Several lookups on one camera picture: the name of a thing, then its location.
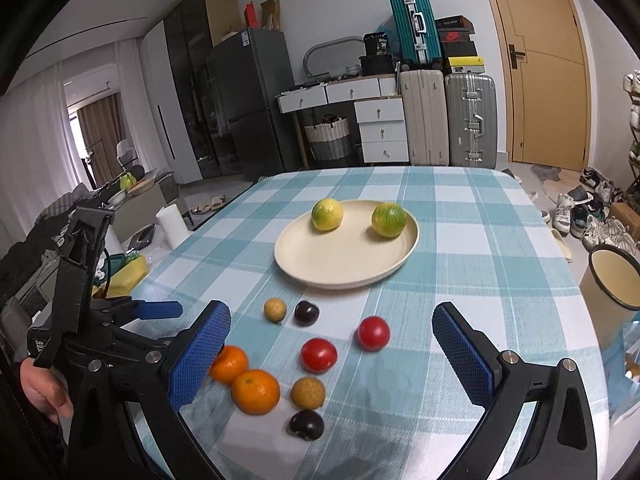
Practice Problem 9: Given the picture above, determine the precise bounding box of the orange mandarin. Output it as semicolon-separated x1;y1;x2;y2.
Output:
231;370;280;416
208;344;250;386

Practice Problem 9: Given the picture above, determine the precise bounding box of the red cherry tomato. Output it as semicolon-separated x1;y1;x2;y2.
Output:
299;338;338;374
356;315;390;351

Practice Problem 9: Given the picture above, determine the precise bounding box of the small tan longan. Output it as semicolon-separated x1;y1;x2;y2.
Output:
264;297;288;324

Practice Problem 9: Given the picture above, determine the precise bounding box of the dark purple plum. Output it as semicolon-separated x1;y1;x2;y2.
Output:
294;300;320;327
286;410;326;441

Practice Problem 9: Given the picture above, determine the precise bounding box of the person left hand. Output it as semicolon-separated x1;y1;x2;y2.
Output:
20;358;74;424

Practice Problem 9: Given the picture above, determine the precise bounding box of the yellow plastic bag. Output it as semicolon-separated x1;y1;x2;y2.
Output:
92;254;150;298

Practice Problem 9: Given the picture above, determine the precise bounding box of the white paper towel roll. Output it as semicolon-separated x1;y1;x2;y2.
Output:
155;204;190;249

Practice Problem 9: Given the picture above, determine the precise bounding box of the teal checked tablecloth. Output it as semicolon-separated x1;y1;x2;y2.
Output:
130;167;608;479

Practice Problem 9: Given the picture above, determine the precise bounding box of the cream enamel bin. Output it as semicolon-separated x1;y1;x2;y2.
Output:
579;244;640;350

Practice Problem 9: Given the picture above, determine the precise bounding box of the cream round plate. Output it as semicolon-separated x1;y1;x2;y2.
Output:
274;200;420;290

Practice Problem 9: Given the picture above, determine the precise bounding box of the black refrigerator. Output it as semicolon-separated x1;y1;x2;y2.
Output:
207;28;303;181

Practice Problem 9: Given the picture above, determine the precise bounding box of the woven laundry basket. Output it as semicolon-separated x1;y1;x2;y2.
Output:
304;115;352;162

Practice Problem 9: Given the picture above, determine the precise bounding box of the silver aluminium suitcase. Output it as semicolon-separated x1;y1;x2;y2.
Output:
445;73;498;169

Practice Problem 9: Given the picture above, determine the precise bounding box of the white drawer desk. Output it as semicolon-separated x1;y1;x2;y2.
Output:
277;74;409;164

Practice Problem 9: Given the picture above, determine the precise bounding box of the beige ribbed suitcase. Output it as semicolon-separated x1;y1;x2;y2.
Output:
399;70;449;166

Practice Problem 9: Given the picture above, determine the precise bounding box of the black shoe boxes stack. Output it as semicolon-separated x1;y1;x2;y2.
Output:
435;15;486;75

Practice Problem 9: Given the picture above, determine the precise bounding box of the teal hard suitcase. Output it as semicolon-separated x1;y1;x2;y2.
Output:
390;0;442;70

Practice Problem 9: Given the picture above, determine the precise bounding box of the wooden yellow door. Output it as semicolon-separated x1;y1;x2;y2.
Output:
489;0;591;171

